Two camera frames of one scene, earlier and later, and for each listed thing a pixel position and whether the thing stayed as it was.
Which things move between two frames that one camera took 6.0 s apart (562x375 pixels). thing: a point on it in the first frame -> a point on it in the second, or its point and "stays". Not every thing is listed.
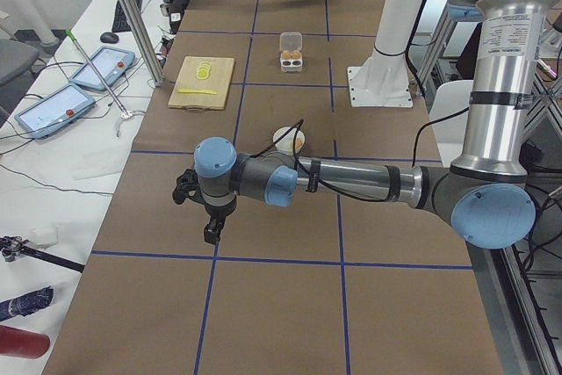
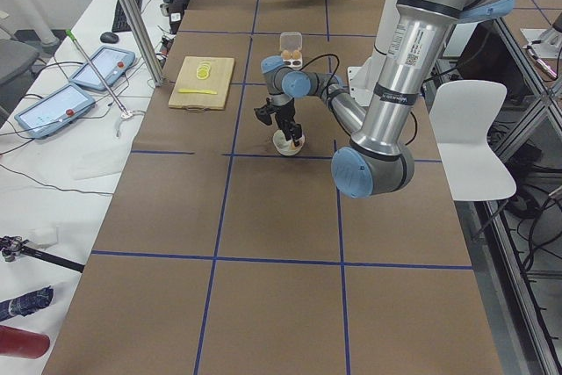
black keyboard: x=120 y=21 stays
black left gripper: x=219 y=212 -> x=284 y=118
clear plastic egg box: x=291 y=41 stays
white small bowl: x=286 y=144 stays
